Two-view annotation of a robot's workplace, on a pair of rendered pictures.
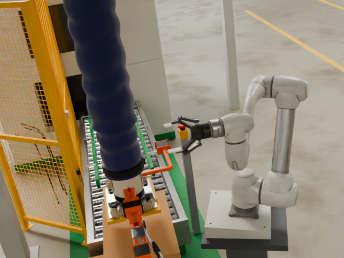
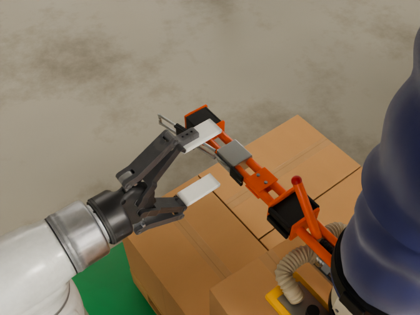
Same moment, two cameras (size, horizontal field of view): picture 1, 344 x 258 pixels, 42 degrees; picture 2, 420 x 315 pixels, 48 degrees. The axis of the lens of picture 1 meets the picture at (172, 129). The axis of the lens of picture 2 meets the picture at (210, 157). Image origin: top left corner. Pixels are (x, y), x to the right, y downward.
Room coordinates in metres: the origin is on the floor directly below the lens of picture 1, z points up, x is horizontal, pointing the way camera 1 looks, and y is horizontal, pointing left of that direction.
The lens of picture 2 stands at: (2.29, -0.21, 2.17)
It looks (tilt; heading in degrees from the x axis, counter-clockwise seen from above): 51 degrees down; 151
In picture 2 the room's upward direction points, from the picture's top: straight up
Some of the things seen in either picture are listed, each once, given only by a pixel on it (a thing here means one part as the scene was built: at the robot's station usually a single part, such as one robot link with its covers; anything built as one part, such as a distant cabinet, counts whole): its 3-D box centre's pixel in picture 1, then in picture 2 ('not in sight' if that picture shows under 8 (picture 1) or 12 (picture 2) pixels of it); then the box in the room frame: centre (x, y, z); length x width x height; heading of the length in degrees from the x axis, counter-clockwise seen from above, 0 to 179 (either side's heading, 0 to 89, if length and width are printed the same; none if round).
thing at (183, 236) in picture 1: (141, 245); not in sight; (2.47, 0.33, 0.48); 0.70 x 0.03 x 0.15; 98
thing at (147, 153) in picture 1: (143, 130); not in sight; (4.02, 0.29, 0.60); 1.60 x 0.11 x 0.09; 8
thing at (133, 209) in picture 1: (132, 207); (292, 212); (1.86, 0.25, 1.23); 0.10 x 0.08 x 0.06; 98
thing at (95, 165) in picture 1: (89, 142); not in sight; (3.94, 0.82, 0.60); 1.60 x 0.11 x 0.09; 8
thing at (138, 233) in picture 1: (138, 235); (234, 157); (1.65, 0.22, 1.23); 0.07 x 0.07 x 0.04; 8
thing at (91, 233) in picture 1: (86, 170); not in sight; (3.58, 0.82, 0.50); 2.31 x 0.05 x 0.19; 8
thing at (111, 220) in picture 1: (113, 201); not in sight; (2.09, 0.38, 1.13); 0.34 x 0.10 x 0.05; 8
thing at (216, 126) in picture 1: (215, 128); (80, 234); (1.90, -0.20, 1.58); 0.09 x 0.06 x 0.09; 8
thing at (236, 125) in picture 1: (237, 126); (10, 282); (1.92, -0.31, 1.57); 0.16 x 0.11 x 0.13; 98
